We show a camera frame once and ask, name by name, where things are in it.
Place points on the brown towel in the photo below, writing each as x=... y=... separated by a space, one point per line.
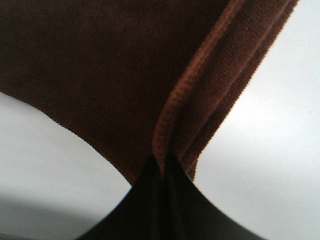
x=135 y=78

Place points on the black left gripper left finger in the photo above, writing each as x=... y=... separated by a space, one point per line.
x=137 y=216

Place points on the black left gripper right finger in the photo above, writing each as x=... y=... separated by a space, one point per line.
x=190 y=215

